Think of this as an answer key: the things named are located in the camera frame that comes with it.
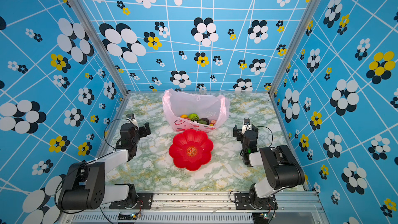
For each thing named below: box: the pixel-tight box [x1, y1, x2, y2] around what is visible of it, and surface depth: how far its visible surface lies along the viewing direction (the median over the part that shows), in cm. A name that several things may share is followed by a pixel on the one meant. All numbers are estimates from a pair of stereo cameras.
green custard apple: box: [188, 113, 200, 123], surface depth 101 cm
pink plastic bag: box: [162, 88, 231, 133], surface depth 80 cm
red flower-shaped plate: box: [168, 128, 214, 172], surface depth 93 cm
